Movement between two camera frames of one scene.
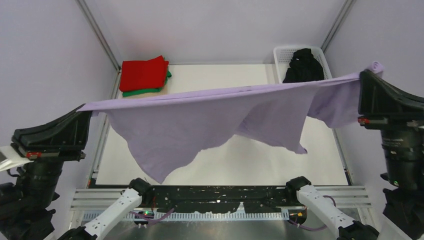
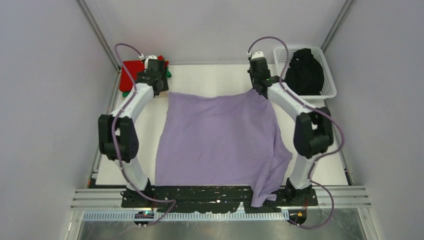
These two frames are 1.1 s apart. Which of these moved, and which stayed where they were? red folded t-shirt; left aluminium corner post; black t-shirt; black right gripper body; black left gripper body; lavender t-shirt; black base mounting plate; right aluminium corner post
Moved: black right gripper body; lavender t-shirt; black left gripper body
Stayed: right aluminium corner post; black t-shirt; red folded t-shirt; left aluminium corner post; black base mounting plate
